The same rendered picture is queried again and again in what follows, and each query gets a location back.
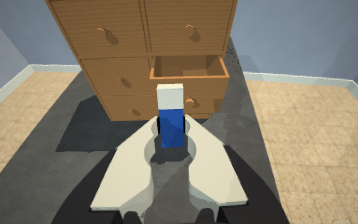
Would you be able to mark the blue and white eraser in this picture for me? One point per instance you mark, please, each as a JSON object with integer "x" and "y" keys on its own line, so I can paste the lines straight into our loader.
{"x": 170, "y": 105}

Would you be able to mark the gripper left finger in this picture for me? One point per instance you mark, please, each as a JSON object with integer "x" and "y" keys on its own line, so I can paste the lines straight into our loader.
{"x": 120, "y": 182}

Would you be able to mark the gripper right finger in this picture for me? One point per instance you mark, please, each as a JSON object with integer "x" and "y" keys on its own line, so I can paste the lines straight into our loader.
{"x": 221, "y": 180}

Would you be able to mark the brown wooden chest of drawers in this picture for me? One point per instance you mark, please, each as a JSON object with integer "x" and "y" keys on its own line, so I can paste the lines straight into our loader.
{"x": 149, "y": 53}

